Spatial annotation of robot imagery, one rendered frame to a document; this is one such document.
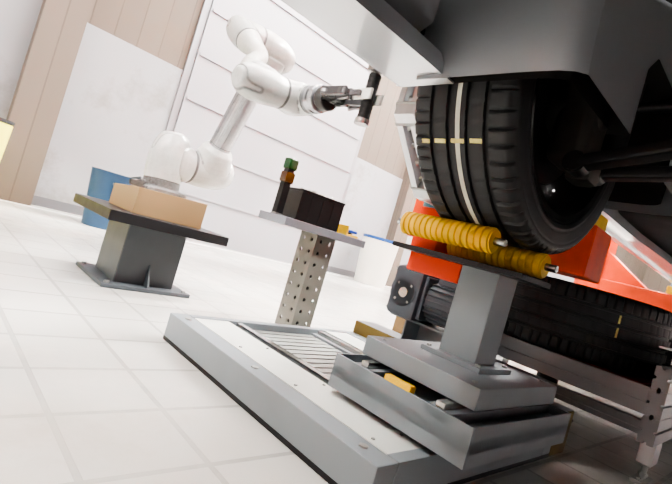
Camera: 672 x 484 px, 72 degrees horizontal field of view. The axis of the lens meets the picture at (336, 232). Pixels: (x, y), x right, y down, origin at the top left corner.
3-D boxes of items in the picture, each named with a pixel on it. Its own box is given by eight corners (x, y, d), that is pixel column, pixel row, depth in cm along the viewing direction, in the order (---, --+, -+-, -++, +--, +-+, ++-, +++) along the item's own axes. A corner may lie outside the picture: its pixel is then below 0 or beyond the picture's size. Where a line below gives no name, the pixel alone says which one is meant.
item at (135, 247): (55, 258, 202) (75, 192, 202) (163, 276, 236) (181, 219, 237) (86, 289, 165) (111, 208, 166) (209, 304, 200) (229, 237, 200)
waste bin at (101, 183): (127, 231, 398) (143, 177, 399) (133, 237, 366) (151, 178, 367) (73, 218, 376) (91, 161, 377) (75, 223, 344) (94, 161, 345)
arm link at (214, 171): (175, 171, 217) (215, 183, 233) (186, 189, 207) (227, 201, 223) (254, 19, 195) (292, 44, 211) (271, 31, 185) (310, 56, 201)
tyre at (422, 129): (655, -19, 118) (616, 233, 133) (561, -2, 135) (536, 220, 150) (534, -101, 75) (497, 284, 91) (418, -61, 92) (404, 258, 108)
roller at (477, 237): (495, 254, 96) (503, 227, 96) (389, 229, 117) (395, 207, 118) (508, 259, 100) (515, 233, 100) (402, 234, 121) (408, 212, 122)
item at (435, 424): (460, 476, 81) (476, 421, 81) (326, 388, 107) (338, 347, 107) (562, 446, 115) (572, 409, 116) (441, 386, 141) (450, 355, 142)
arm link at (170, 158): (136, 174, 202) (148, 125, 202) (174, 185, 215) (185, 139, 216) (152, 176, 190) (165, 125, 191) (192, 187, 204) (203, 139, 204)
